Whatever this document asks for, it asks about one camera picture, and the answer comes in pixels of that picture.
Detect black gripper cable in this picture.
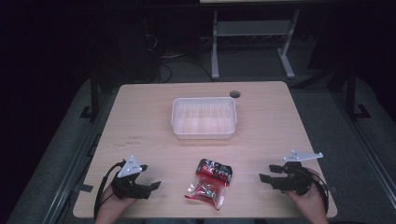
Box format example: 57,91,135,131
93,161,127,220
306,170,330,216

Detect person's right hand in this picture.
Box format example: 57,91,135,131
284,167,327,215

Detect person's left hand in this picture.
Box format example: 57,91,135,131
101,183,138,215

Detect white plastic container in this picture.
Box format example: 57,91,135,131
170,96,238,140

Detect black floor cables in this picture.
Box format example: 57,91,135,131
141,17,216,84

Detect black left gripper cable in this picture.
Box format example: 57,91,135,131
93,161,127,220

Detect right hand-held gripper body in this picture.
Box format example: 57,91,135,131
270,149,324,197

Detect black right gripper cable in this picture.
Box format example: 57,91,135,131
306,170,330,216

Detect black metal stand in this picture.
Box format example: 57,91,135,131
79,77,101,123
345,63,372,119

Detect white metal table frame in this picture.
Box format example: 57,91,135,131
210,8,302,81

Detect red and black snack packet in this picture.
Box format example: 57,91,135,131
184,158,233,212

